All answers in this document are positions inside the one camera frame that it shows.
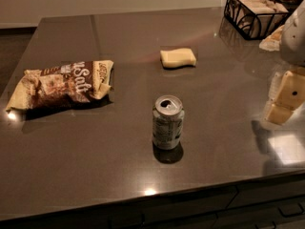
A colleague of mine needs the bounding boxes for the black drawer handle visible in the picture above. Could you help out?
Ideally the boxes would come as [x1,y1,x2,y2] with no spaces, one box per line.
[278,203,305,218]

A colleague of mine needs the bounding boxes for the black wire basket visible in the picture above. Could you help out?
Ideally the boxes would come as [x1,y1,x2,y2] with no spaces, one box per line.
[223,0,292,41]

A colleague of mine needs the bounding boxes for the yellow sponge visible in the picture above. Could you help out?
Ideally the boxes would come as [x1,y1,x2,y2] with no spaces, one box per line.
[160,48,196,69]

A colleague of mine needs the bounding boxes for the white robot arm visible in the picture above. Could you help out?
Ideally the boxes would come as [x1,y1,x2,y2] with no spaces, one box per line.
[264,1,305,125]

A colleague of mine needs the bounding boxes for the crumpled white napkin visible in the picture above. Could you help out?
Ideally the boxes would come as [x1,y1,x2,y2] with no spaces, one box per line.
[259,26,284,52]

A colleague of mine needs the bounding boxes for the brown chip bag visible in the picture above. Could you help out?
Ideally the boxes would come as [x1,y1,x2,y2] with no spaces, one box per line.
[6,60,113,112]

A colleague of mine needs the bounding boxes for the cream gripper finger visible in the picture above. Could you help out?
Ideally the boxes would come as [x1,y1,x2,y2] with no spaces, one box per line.
[265,70,305,125]
[269,72,283,100]

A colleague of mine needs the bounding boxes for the snack packets in basket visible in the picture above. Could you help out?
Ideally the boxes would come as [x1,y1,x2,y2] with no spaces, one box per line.
[232,0,290,38]

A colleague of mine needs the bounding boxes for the green 7up soda can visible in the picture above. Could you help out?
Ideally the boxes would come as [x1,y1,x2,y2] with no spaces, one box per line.
[152,95,185,150]

